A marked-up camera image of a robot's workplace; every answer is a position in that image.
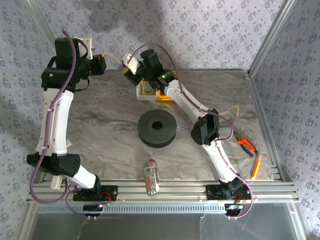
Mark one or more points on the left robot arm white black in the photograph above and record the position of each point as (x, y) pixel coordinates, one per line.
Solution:
(57, 120)

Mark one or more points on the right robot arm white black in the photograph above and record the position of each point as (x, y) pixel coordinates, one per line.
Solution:
(185, 100)

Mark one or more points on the white plastic bin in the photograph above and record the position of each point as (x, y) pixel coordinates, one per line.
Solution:
(147, 98)

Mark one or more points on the yellow plastic bin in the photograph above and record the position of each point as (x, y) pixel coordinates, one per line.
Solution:
(165, 98)

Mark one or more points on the printed can with flag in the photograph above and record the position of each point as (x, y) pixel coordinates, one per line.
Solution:
(151, 175)

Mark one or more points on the orange pencil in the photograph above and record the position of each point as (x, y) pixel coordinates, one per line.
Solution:
(257, 166)

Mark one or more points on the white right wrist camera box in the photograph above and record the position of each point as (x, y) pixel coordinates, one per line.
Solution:
(132, 63)

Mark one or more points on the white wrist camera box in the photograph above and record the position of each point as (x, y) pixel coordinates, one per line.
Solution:
(86, 42)
(132, 63)

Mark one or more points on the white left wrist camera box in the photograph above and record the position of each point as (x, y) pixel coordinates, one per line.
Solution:
(86, 42)

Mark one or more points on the aluminium left frame post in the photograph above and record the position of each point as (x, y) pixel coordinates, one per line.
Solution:
(42, 20)

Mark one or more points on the aluminium frame post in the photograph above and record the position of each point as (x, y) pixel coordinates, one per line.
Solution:
(272, 32)
(42, 20)

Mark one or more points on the white plastic bracket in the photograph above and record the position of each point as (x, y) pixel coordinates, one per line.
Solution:
(56, 182)

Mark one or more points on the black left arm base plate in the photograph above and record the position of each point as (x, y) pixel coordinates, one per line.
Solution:
(112, 192)

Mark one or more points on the aluminium front rail frame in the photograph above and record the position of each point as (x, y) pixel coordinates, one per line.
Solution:
(175, 190)

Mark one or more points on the aluminium right frame post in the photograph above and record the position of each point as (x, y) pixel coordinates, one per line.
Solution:
(272, 32)

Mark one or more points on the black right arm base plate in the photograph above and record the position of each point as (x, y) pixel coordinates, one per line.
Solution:
(212, 192)

